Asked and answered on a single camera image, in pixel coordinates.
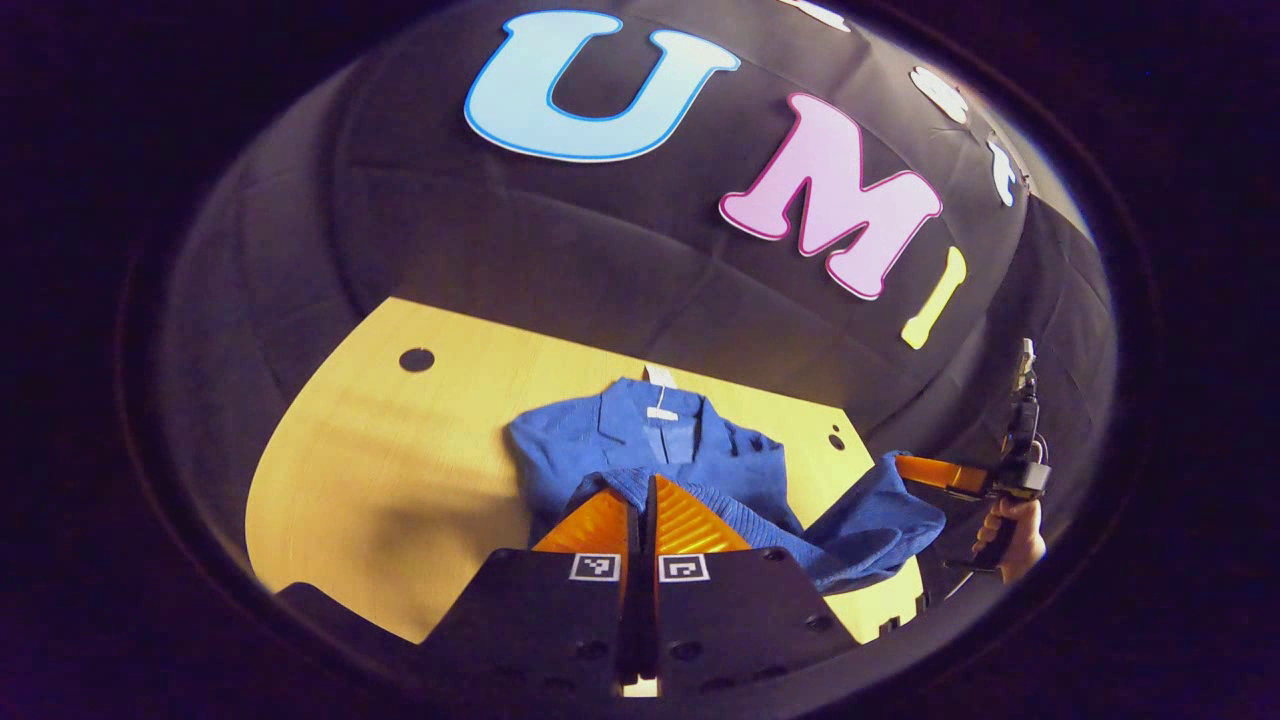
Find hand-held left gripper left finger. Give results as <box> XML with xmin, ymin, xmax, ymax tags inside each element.
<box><xmin>420</xmin><ymin>487</ymin><xmax>646</xmax><ymax>701</ymax></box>

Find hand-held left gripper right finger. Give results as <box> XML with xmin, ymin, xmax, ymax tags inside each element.
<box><xmin>645</xmin><ymin>475</ymin><xmax>861</xmax><ymax>698</ymax></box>

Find blue jacket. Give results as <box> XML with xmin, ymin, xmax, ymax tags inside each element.
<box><xmin>505</xmin><ymin>365</ymin><xmax>946</xmax><ymax>596</ymax></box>

